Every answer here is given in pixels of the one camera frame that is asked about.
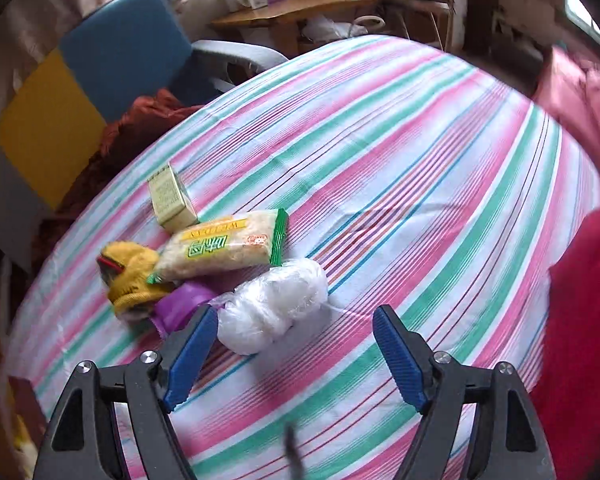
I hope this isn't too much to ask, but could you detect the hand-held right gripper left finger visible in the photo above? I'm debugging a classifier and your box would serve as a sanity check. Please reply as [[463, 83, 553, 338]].
[[32, 304, 220, 480]]

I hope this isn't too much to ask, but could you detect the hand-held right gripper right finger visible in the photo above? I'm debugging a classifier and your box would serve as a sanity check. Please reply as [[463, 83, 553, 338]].
[[372, 304, 558, 480]]

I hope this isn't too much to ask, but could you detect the purple plastic item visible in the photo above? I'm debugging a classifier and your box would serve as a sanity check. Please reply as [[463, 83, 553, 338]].
[[150, 282, 218, 336]]

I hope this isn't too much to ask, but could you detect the clear plastic bag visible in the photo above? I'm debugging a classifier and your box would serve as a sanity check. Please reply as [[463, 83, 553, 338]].
[[212, 258, 329, 356]]

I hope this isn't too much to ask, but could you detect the yellow glove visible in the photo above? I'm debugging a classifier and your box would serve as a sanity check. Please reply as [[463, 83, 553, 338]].
[[96, 241, 173, 318]]

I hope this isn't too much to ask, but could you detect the rice cracker packet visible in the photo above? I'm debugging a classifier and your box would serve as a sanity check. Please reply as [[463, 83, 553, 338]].
[[147, 208, 290, 286]]

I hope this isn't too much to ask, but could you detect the green beige carton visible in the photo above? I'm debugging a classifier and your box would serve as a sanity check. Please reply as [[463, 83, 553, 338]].
[[147, 162, 201, 233]]

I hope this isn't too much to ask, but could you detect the maroon cardboard box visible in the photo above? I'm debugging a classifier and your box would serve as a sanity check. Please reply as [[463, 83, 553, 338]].
[[7, 375, 48, 466]]

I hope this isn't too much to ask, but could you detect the person's red clothing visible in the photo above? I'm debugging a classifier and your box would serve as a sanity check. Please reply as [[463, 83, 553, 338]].
[[530, 207, 600, 480]]

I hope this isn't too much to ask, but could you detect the dark red blanket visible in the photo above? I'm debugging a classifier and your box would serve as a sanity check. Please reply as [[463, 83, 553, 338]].
[[30, 87, 206, 261]]

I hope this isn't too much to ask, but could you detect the pink cloth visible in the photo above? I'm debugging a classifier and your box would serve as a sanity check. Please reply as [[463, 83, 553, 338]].
[[530, 45, 600, 186]]

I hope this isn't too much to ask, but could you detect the grey yellow blue chair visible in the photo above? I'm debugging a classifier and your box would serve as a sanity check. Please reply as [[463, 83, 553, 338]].
[[0, 0, 195, 273]]

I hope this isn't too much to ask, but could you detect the round woven basket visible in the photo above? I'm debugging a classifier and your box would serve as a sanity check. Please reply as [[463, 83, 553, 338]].
[[352, 14, 387, 36]]

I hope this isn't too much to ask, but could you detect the white plastic bag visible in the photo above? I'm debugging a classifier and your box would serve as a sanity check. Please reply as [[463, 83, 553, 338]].
[[305, 15, 354, 42]]

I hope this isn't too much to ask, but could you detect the wooden desk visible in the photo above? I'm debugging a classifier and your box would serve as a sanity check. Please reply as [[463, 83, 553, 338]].
[[210, 0, 381, 56]]

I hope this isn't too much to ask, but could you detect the grey bed rail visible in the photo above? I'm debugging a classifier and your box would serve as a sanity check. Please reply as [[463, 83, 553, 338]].
[[172, 40, 289, 106]]

